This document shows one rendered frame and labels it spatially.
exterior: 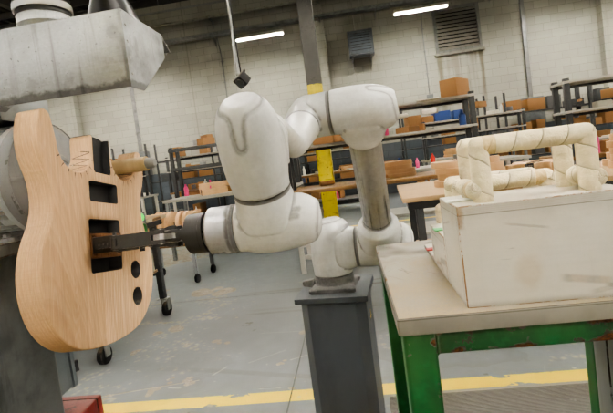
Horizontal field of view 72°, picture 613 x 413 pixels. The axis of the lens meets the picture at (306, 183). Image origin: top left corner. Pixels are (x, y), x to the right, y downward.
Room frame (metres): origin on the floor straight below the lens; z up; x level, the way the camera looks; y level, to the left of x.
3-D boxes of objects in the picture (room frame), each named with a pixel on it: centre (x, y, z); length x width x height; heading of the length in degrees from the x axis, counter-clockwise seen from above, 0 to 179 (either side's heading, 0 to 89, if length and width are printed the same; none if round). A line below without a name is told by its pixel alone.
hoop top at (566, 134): (0.70, -0.38, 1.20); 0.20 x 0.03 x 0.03; 83
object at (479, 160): (0.71, -0.29, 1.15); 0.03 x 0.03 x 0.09
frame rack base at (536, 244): (0.74, -0.38, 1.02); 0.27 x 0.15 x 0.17; 84
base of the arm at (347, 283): (1.66, -0.04, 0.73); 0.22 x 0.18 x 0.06; 76
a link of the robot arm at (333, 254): (1.65, -0.07, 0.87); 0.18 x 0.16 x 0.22; 79
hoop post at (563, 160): (0.77, -0.47, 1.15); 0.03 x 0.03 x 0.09
